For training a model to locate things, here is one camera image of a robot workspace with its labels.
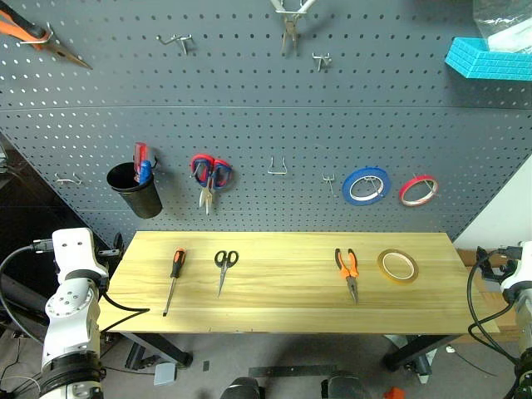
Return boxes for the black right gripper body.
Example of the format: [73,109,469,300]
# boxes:
[481,256,505,284]

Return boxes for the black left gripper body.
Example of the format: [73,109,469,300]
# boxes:
[95,247,121,271]

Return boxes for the red blue tools in cup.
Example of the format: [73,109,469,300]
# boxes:
[132,141,148,182]

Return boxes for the grey metal pegboard wall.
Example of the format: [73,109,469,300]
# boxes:
[0,0,532,250]

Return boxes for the black plastic cup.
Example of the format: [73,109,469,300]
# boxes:
[106,161,164,220]

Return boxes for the orange black screwdriver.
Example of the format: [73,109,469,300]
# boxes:
[162,248,187,318]

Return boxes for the red tape roll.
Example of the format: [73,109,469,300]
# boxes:
[399,175,440,208]

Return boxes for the tan tape roll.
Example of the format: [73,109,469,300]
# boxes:
[377,249,420,284]

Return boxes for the black scissors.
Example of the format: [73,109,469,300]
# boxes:
[214,249,240,299]

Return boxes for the black table leg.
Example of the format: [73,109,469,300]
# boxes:
[382,334,463,372]
[120,332,195,369]

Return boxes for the red blue scissors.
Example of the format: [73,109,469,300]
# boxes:
[190,154,234,216]

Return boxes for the grey foot pedal box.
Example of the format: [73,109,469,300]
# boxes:
[152,362,179,386]

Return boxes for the orange black needle-nose pliers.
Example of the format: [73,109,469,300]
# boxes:
[334,248,360,305]

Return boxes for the blue tape roll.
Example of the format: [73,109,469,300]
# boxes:
[342,166,392,207]

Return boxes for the dark rounded shape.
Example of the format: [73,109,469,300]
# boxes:
[219,377,266,399]
[319,372,372,399]

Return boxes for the teal brick pattern box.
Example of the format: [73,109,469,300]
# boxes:
[444,37,532,82]

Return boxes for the black floor bar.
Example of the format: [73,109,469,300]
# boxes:
[248,364,338,378]

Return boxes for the clear plastic bag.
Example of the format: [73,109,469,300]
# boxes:
[472,0,532,54]

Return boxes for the orange black pliers with hook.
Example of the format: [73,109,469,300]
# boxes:
[0,8,94,71]

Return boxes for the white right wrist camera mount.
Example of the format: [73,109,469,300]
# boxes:
[500,240,532,293]

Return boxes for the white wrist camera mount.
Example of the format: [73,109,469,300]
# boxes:
[500,240,532,293]
[51,227,110,284]

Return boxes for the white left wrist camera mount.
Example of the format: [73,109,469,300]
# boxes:
[51,227,110,284]

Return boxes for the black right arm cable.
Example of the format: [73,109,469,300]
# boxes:
[465,245,523,377]

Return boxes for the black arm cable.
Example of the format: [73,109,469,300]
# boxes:
[0,239,151,333]
[465,245,523,377]

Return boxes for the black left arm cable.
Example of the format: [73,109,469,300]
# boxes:
[0,239,151,333]

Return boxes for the white handled pliers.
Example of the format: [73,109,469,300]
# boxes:
[269,0,318,57]

